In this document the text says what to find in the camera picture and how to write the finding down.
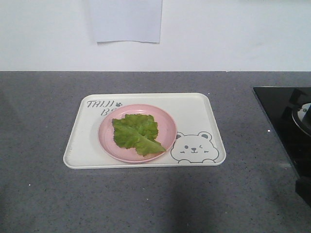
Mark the white paper on wall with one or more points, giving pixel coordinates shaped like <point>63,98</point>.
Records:
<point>126,20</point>

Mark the green lettuce leaf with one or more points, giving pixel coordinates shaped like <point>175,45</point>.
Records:
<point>137,131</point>

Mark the pink round plate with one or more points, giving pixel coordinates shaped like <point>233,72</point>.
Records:
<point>167,131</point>

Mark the black gas stove top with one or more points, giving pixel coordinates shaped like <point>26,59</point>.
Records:
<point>289,111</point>

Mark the white bear print tray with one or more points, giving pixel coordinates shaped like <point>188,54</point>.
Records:
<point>186,129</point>

